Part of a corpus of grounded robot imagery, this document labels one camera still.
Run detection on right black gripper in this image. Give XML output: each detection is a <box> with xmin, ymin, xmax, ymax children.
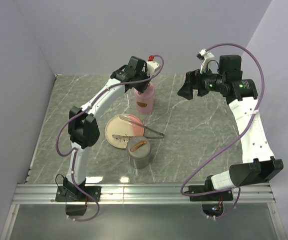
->
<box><xmin>177</xmin><ymin>64</ymin><xmax>226</xmax><ymax>100</ymax></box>

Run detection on pink round lid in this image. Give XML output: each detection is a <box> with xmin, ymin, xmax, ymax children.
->
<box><xmin>133</xmin><ymin>82</ymin><xmax>155</xmax><ymax>98</ymax></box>

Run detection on pink cylindrical container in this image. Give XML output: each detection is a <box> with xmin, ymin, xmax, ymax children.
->
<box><xmin>135</xmin><ymin>95</ymin><xmax>155</xmax><ymax>114</ymax></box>

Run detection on metal tongs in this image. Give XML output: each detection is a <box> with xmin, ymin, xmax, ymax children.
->
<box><xmin>107</xmin><ymin>114</ymin><xmax>165</xmax><ymax>141</ymax></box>

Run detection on grey round lid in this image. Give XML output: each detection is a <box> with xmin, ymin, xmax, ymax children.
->
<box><xmin>126</xmin><ymin>136</ymin><xmax>151</xmax><ymax>160</ymax></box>

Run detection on grey cylindrical container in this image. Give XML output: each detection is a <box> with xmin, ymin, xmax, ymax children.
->
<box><xmin>126</xmin><ymin>136</ymin><xmax>151</xmax><ymax>170</ymax></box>

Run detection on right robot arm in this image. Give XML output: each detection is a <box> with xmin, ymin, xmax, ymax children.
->
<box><xmin>177</xmin><ymin>50</ymin><xmax>284</xmax><ymax>200</ymax></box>

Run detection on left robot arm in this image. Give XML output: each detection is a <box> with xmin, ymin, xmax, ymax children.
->
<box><xmin>55</xmin><ymin>56</ymin><xmax>162</xmax><ymax>202</ymax></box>

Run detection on pink and cream plate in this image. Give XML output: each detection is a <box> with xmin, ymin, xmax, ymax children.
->
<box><xmin>105</xmin><ymin>114</ymin><xmax>144</xmax><ymax>149</ymax></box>

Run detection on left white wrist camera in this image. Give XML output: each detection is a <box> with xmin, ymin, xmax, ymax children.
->
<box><xmin>146</xmin><ymin>55</ymin><xmax>161</xmax><ymax>78</ymax></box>

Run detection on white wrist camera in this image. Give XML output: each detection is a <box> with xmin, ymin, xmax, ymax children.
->
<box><xmin>197</xmin><ymin>49</ymin><xmax>217</xmax><ymax>74</ymax></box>
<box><xmin>146</xmin><ymin>55</ymin><xmax>161</xmax><ymax>78</ymax></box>

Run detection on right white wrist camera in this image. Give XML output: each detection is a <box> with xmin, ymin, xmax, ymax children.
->
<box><xmin>197</xmin><ymin>49</ymin><xmax>217</xmax><ymax>74</ymax></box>

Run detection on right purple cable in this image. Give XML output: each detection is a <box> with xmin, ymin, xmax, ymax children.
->
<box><xmin>180</xmin><ymin>42</ymin><xmax>266</xmax><ymax>220</ymax></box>

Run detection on purple cable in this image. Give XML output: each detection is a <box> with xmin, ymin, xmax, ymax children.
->
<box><xmin>180</xmin><ymin>42</ymin><xmax>266</xmax><ymax>220</ymax></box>
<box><xmin>55</xmin><ymin>54</ymin><xmax>164</xmax><ymax>222</ymax></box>

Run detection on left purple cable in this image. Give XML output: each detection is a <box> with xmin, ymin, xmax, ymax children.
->
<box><xmin>55</xmin><ymin>54</ymin><xmax>164</xmax><ymax>222</ymax></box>

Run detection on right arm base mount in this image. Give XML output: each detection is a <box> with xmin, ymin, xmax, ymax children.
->
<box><xmin>183</xmin><ymin>185</ymin><xmax>236</xmax><ymax>221</ymax></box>

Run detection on aluminium rail frame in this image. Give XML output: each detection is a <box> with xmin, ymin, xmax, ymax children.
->
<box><xmin>0</xmin><ymin>73</ymin><xmax>287</xmax><ymax>240</ymax></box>

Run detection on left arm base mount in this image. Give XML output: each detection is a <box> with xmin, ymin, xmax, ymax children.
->
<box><xmin>55</xmin><ymin>185</ymin><xmax>102</xmax><ymax>217</ymax></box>

